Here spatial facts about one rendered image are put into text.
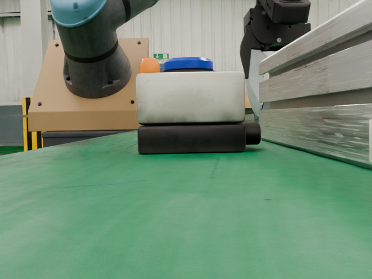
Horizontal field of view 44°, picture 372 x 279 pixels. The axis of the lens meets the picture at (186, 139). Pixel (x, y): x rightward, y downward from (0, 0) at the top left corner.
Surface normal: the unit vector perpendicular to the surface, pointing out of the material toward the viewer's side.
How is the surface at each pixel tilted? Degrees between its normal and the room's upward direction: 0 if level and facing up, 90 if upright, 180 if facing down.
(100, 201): 0
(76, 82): 115
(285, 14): 122
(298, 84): 90
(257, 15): 90
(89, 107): 47
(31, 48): 90
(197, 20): 90
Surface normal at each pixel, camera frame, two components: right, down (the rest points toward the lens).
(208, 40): -0.07, 0.05
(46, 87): -0.04, -0.64
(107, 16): 0.78, 0.41
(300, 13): 0.08, 0.58
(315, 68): -1.00, 0.02
